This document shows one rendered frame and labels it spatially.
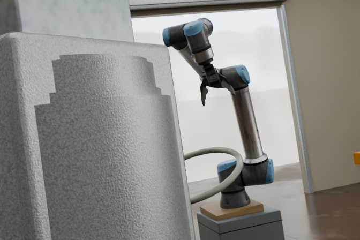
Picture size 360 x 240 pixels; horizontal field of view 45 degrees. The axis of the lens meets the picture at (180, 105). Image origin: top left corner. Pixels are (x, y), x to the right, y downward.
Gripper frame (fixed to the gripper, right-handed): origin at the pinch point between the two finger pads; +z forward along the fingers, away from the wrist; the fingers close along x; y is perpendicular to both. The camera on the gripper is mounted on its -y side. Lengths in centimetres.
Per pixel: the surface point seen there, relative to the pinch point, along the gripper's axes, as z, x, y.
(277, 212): 88, -10, 37
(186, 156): 29.1, 25.7, 21.3
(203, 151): 28.9, 16.3, 20.4
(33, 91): -54, 17, -144
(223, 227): 79, 22, 27
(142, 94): -48, 8, -136
